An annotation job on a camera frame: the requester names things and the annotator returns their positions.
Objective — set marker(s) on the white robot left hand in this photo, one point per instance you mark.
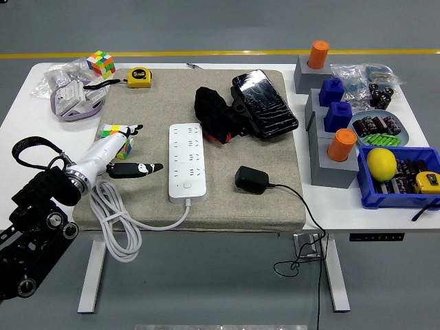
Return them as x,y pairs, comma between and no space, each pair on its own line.
99,151

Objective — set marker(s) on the black clamp holder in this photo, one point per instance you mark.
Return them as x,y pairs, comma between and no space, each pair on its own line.
239,107

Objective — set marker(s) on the small white plastic part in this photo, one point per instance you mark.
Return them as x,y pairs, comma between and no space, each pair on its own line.
94,95

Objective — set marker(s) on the blue plastic bin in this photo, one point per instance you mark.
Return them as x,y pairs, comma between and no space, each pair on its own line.
395,201

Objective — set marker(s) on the purple tray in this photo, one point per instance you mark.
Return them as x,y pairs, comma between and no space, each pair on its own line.
74,118

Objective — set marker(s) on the white power strip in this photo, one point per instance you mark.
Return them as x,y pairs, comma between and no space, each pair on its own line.
187,161

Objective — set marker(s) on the silver metal bracket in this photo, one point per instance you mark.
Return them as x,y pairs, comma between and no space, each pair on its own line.
302,245

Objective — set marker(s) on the glossy black flat device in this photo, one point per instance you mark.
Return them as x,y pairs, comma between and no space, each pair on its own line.
264,103

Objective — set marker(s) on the blue block with knob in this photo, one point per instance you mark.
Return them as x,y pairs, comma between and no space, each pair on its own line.
330,93
338,118

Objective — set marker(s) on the black cloth bundle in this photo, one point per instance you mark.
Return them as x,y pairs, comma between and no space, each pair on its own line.
213,110

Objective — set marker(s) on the pale blue oval plate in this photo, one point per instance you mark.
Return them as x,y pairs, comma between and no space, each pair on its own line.
404,134

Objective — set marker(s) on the green battery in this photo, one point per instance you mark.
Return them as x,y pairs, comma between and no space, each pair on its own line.
374,139
379,139
396,140
368,139
385,139
390,140

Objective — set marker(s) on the clear plastic parts bag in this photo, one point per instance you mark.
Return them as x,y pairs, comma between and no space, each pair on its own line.
43,87
379,73
350,79
67,70

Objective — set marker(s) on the colourful puzzle cube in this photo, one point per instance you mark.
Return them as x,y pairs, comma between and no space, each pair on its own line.
99,63
110,130

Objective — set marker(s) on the black capacitor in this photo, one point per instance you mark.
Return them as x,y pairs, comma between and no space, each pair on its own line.
384,102
405,167
420,165
402,185
360,127
373,87
379,124
368,123
383,187
390,93
392,125
374,99

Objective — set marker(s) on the dark pen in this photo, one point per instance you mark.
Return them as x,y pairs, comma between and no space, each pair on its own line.
192,65

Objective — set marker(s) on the white table leg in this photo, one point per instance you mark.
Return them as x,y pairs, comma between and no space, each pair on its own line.
89,292
338,292

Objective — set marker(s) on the yellow lemon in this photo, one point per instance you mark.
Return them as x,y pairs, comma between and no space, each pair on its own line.
381,165

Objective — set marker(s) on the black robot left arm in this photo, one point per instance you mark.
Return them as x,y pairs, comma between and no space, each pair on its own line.
44,185

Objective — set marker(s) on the large grey block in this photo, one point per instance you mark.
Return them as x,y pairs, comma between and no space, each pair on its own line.
333,175

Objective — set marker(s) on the orange cylinder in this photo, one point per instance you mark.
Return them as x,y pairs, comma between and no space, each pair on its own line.
341,146
318,55

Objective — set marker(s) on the large white plastic part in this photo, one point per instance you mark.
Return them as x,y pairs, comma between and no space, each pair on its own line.
70,98

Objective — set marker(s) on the grey-brown fabric mat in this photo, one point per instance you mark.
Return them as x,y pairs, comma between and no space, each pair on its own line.
240,206

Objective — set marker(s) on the black table control panel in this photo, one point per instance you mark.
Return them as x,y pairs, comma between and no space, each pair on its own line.
376,236

